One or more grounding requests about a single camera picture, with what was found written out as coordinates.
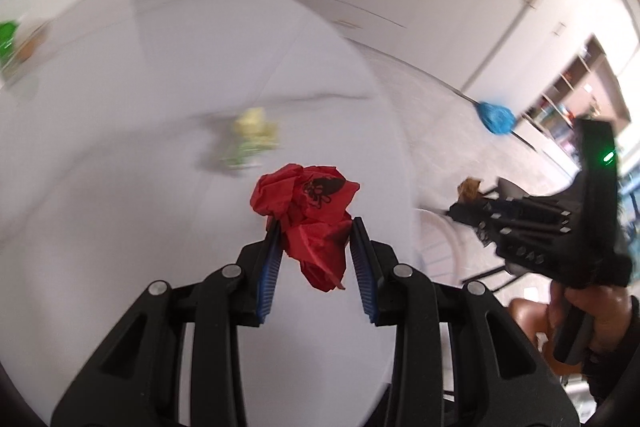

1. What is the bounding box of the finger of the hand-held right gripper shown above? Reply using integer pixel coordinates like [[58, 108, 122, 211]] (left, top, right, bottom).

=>
[[447, 177, 571, 226], [470, 221, 569, 274]]

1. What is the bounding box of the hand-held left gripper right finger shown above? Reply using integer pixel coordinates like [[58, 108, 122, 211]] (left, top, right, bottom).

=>
[[349, 216, 581, 427]]

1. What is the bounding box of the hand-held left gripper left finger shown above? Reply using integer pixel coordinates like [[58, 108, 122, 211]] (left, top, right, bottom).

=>
[[50, 217, 286, 427]]

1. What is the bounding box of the brown wrapper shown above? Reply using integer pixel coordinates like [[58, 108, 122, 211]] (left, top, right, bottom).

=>
[[457, 177, 484, 204]]

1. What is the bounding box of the red paper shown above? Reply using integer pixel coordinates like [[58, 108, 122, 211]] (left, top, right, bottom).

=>
[[250, 163, 362, 293]]

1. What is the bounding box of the white plastic waste bin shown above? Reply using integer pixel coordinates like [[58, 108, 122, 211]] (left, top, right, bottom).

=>
[[417, 207, 482, 284]]

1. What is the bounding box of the person's right hand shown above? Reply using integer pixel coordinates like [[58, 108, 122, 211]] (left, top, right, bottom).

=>
[[547, 279, 640, 355]]

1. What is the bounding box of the orange leather chair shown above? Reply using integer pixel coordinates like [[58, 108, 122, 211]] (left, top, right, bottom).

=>
[[507, 297, 566, 388]]

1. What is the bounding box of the green and white wrapper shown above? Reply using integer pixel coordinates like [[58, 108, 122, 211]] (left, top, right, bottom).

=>
[[220, 139, 262, 171]]

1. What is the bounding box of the wooden bookshelf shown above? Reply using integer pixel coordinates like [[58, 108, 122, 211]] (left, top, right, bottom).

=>
[[522, 34, 631, 168]]

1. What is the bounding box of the yellow crumpled paper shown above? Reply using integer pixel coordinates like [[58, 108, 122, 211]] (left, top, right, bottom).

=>
[[234, 107, 280, 148]]

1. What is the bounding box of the white oval table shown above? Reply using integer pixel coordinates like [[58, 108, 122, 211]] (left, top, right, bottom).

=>
[[0, 0, 418, 427]]

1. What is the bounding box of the green packet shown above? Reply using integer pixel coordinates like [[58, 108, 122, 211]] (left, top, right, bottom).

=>
[[0, 21, 21, 68]]

